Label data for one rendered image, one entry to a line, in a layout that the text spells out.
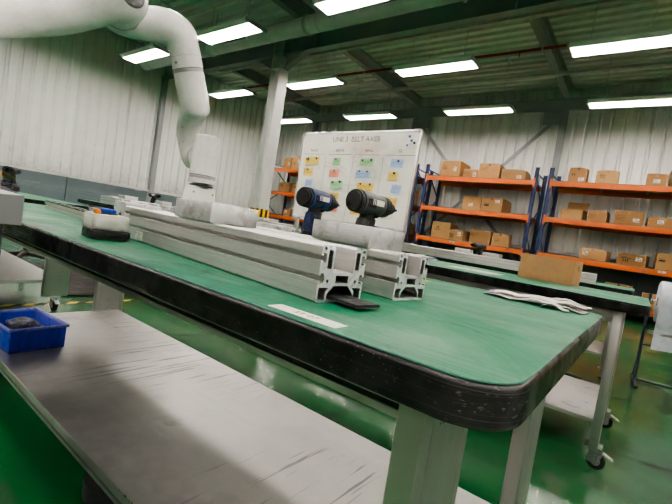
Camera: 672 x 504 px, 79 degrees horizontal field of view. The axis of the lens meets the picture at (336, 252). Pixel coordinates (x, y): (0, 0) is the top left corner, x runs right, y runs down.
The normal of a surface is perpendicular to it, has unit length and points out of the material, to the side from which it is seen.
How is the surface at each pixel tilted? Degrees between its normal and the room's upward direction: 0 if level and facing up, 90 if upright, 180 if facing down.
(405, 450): 90
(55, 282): 90
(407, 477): 90
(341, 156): 90
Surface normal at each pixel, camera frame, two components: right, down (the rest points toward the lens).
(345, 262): -0.69, -0.07
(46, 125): 0.78, 0.15
